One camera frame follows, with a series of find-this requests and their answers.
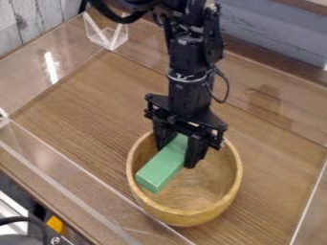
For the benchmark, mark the clear acrylic front wall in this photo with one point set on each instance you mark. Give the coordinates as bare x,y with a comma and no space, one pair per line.
88,205

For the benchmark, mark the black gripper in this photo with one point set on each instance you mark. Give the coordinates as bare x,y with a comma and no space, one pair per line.
182,112

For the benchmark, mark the clear acrylic corner bracket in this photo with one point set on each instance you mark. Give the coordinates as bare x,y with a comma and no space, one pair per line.
110,38

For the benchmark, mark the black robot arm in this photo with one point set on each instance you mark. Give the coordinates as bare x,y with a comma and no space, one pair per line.
194,42

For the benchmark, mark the green rectangular block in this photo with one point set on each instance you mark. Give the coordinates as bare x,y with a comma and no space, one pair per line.
163,166

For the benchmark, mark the brown wooden bowl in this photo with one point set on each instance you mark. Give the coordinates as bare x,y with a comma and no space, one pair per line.
199,193

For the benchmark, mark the yellow and black device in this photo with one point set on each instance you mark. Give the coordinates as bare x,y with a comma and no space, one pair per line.
59,233

